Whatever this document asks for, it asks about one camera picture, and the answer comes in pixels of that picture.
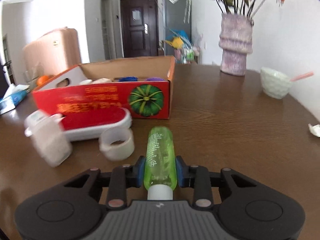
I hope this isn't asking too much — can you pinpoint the green transparent bottle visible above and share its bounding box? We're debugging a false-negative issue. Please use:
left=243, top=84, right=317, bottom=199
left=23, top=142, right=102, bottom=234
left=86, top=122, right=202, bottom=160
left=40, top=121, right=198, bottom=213
left=144, top=126, right=177, bottom=201

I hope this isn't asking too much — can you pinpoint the white plastic cup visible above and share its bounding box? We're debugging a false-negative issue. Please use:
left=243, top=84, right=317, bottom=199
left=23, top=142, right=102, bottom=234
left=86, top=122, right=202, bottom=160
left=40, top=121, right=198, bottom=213
left=99, top=127, right=135, bottom=161

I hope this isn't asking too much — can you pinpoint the red white lint brush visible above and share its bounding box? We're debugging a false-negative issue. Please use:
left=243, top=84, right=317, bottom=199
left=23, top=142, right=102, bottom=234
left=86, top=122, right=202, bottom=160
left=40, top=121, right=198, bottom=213
left=51, top=107, right=132, bottom=142

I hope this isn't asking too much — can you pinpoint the blue jar lid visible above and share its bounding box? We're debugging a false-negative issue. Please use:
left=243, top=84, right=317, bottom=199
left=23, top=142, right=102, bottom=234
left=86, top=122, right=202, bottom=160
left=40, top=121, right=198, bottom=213
left=118, top=76, right=138, bottom=82

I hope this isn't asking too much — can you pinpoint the white jar lid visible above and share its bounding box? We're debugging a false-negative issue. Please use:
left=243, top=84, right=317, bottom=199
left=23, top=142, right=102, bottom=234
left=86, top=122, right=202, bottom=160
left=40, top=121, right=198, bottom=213
left=79, top=79, right=93, bottom=85

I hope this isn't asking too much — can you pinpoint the purple jar lid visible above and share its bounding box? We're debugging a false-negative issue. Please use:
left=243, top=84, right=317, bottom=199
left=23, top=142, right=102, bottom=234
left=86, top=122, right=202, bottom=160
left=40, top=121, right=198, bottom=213
left=145, top=77, right=165, bottom=82

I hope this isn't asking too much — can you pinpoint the beige small box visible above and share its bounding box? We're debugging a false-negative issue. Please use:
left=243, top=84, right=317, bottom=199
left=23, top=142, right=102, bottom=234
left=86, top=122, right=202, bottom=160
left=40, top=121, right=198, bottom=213
left=92, top=78, right=113, bottom=84

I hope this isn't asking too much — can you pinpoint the red cardboard pumpkin box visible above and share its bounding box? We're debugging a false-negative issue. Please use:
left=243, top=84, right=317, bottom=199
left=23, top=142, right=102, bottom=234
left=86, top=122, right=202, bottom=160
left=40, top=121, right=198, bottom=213
left=32, top=56, right=175, bottom=119

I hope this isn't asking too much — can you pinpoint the pale green bowl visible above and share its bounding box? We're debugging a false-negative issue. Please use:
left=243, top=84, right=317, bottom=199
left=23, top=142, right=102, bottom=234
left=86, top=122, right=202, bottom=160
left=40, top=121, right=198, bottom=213
left=260, top=67, right=293, bottom=100

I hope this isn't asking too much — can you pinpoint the orange fruit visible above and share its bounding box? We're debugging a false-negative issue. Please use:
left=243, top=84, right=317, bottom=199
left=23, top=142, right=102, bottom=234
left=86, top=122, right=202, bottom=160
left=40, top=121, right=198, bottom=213
left=36, top=75, right=54, bottom=86

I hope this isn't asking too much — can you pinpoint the crumpled white tissue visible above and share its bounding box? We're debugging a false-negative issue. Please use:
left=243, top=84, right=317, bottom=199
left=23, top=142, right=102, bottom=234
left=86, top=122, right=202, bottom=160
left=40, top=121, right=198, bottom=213
left=308, top=124, right=320, bottom=138

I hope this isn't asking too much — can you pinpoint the blue tissue pack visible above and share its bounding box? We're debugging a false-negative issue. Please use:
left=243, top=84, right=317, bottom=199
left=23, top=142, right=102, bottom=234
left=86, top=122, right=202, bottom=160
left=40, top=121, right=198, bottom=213
left=1, top=83, right=29, bottom=115

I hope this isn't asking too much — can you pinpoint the clear glass cup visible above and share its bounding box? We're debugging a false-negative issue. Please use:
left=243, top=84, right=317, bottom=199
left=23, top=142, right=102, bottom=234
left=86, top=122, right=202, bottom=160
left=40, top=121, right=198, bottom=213
left=23, top=66, right=40, bottom=90

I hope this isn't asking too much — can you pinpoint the pink glitter vase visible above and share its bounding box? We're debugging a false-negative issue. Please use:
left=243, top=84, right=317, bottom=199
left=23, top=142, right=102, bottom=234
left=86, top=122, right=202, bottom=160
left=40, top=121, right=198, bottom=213
left=219, top=14, right=253, bottom=76

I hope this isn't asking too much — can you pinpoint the pink suitcase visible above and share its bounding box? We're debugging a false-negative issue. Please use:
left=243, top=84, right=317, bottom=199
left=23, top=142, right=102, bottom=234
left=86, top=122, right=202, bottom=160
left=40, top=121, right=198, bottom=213
left=23, top=28, right=81, bottom=76

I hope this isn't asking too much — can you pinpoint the pink spoon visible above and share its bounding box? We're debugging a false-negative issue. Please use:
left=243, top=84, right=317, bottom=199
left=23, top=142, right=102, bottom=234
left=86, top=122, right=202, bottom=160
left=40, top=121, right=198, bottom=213
left=290, top=72, right=314, bottom=82

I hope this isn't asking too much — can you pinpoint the grey refrigerator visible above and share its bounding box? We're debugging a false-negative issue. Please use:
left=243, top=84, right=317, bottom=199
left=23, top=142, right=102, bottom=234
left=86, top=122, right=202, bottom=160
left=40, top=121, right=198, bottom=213
left=163, top=0, right=191, bottom=41

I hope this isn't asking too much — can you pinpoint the dark brown door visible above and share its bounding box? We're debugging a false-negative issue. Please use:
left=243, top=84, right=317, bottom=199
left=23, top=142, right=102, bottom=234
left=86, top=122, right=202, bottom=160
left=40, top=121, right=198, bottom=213
left=120, top=0, right=159, bottom=57

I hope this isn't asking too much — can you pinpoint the wire storage rack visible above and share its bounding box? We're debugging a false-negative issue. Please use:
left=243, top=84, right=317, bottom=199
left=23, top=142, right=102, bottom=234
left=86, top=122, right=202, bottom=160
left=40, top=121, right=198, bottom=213
left=174, top=45, right=201, bottom=64

